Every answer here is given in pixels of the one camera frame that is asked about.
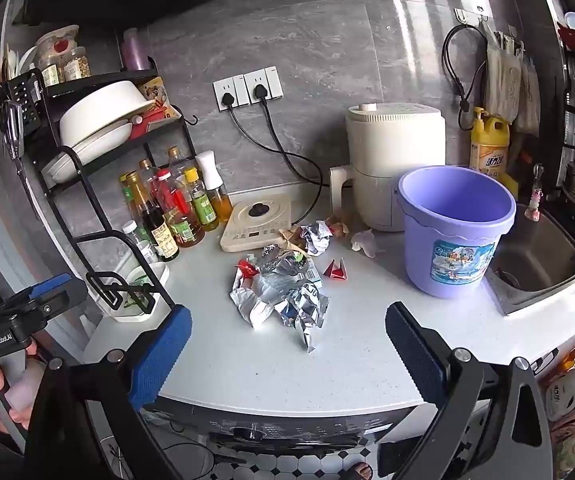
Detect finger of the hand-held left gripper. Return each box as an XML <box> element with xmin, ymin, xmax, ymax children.
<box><xmin>0</xmin><ymin>273</ymin><xmax>89</xmax><ymax>329</ymax></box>

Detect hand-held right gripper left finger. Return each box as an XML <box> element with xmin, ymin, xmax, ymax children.
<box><xmin>25</xmin><ymin>304</ymin><xmax>193</xmax><ymax>480</ymax></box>

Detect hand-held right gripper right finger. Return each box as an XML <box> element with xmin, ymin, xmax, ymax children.
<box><xmin>377</xmin><ymin>301</ymin><xmax>554</xmax><ymax>480</ymax></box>

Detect large silver foil bag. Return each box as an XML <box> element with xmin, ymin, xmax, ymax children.
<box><xmin>230</xmin><ymin>275</ymin><xmax>288</xmax><ymax>330</ymax></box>

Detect red paper wrapper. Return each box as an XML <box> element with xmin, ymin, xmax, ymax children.
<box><xmin>323</xmin><ymin>258</ymin><xmax>349</xmax><ymax>280</ymax></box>

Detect purple plastic bucket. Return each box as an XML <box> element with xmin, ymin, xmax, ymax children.
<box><xmin>396</xmin><ymin>165</ymin><xmax>517</xmax><ymax>300</ymax></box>

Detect red white wrapper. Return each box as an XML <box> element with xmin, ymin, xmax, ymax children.
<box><xmin>236</xmin><ymin>255</ymin><xmax>262</xmax><ymax>281</ymax></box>

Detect silver snack wrapper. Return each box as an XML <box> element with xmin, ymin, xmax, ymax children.
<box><xmin>275</xmin><ymin>282</ymin><xmax>329</xmax><ymax>354</ymax></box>

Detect white tissue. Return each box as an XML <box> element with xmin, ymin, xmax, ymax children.
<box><xmin>351</xmin><ymin>229</ymin><xmax>384</xmax><ymax>259</ymax></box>

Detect green white packet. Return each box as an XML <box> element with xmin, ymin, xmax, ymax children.
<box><xmin>287</xmin><ymin>254</ymin><xmax>324</xmax><ymax>288</ymax></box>

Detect brown paper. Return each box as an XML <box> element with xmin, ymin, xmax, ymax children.
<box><xmin>325</xmin><ymin>214</ymin><xmax>351</xmax><ymax>237</ymax></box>

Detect white blue wrapper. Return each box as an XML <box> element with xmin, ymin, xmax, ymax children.
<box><xmin>300</xmin><ymin>220</ymin><xmax>337</xmax><ymax>257</ymax></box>

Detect long brown paper strip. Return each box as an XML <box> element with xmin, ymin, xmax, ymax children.
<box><xmin>279</xmin><ymin>225</ymin><xmax>309</xmax><ymax>252</ymax></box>

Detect small clear bottle white cap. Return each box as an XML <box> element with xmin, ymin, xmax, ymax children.
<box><xmin>122</xmin><ymin>220</ymin><xmax>159</xmax><ymax>267</ymax></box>

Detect green sauce bottle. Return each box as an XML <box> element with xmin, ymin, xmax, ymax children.
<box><xmin>119</xmin><ymin>170</ymin><xmax>143</xmax><ymax>227</ymax></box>

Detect dark soy sauce bottle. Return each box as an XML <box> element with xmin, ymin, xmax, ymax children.
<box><xmin>135</xmin><ymin>158</ymin><xmax>181</xmax><ymax>262</ymax></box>

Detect washing machine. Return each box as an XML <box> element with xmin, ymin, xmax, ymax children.
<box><xmin>150</xmin><ymin>395</ymin><xmax>421</xmax><ymax>462</ymax></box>

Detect white plate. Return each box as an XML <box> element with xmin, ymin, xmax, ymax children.
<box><xmin>42</xmin><ymin>124</ymin><xmax>134</xmax><ymax>183</ymax></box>

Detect steel sink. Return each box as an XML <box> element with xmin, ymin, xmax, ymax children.
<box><xmin>485</xmin><ymin>204</ymin><xmax>575</xmax><ymax>316</ymax></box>

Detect cream induction cooker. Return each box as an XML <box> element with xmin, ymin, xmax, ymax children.
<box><xmin>219</xmin><ymin>194</ymin><xmax>294</xmax><ymax>253</ymax></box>

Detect white plastic bottle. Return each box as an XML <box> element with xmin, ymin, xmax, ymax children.
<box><xmin>546</xmin><ymin>366</ymin><xmax>575</xmax><ymax>423</ymax></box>

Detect yellow cap green label bottle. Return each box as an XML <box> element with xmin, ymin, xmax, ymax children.
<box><xmin>184</xmin><ymin>166</ymin><xmax>219</xmax><ymax>231</ymax></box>

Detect clear bottle gold cap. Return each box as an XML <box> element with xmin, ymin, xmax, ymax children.
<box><xmin>166</xmin><ymin>146</ymin><xmax>196</xmax><ymax>196</ymax></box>

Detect red plastic lid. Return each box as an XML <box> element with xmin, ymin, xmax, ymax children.
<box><xmin>126</xmin><ymin>111</ymin><xmax>162</xmax><ymax>140</ymax></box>

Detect black utensil holder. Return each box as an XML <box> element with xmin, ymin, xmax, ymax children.
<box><xmin>0</xmin><ymin>67</ymin><xmax>47</xmax><ymax>136</ymax></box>

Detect white top oil sprayer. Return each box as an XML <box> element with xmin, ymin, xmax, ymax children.
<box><xmin>195</xmin><ymin>150</ymin><xmax>234</xmax><ymax>223</ymax></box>

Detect cream air fryer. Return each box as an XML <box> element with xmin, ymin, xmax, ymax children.
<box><xmin>329</xmin><ymin>103</ymin><xmax>447</xmax><ymax>233</ymax></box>

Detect small clear pink bottle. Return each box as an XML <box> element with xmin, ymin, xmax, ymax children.
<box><xmin>530</xmin><ymin>164</ymin><xmax>547</xmax><ymax>222</ymax></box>

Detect small spice jar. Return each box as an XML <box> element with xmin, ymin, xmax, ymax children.
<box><xmin>62</xmin><ymin>46</ymin><xmax>91</xmax><ymax>82</ymax></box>
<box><xmin>39</xmin><ymin>62</ymin><xmax>65</xmax><ymax>86</ymax></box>

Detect black kitchen rack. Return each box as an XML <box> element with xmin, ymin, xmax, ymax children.
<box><xmin>0</xmin><ymin>57</ymin><xmax>198</xmax><ymax>311</ymax></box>

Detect yellow dish soap bottle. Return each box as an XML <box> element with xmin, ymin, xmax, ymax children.
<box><xmin>469</xmin><ymin>106</ymin><xmax>511</xmax><ymax>177</ymax></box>

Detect orange snack packet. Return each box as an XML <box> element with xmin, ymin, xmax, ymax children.
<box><xmin>139</xmin><ymin>76</ymin><xmax>182</xmax><ymax>121</ymax></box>

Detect white plastic utensils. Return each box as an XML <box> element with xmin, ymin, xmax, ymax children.
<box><xmin>2</xmin><ymin>45</ymin><xmax>38</xmax><ymax>81</ymax></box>

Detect glass jar red label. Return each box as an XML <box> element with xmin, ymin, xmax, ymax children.
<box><xmin>35</xmin><ymin>24</ymin><xmax>79</xmax><ymax>62</ymax></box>

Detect purple cup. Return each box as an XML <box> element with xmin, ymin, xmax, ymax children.
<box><xmin>122</xmin><ymin>27</ymin><xmax>154</xmax><ymax>72</ymax></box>

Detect clear hanging bag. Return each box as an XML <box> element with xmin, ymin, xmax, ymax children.
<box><xmin>515</xmin><ymin>55</ymin><xmax>541</xmax><ymax>136</ymax></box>

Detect beige hanging bag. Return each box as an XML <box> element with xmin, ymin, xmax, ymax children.
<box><xmin>482</xmin><ymin>30</ymin><xmax>524</xmax><ymax>123</ymax></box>

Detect black induction cooker cable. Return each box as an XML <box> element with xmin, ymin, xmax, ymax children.
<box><xmin>222</xmin><ymin>91</ymin><xmax>324</xmax><ymax>223</ymax></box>

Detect black air fryer cable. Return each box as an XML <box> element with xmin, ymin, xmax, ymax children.
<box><xmin>252</xmin><ymin>84</ymin><xmax>335</xmax><ymax>206</ymax></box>

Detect hanging black cable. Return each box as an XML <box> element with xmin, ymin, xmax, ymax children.
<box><xmin>442</xmin><ymin>24</ymin><xmax>488</xmax><ymax>132</ymax></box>

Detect white wall socket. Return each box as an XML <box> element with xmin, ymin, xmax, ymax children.
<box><xmin>213</xmin><ymin>74</ymin><xmax>247</xmax><ymax>111</ymax></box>
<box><xmin>244</xmin><ymin>66</ymin><xmax>284</xmax><ymax>105</ymax></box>

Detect white wall hook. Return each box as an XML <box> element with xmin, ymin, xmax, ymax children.
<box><xmin>455</xmin><ymin>6</ymin><xmax>493</xmax><ymax>26</ymax></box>

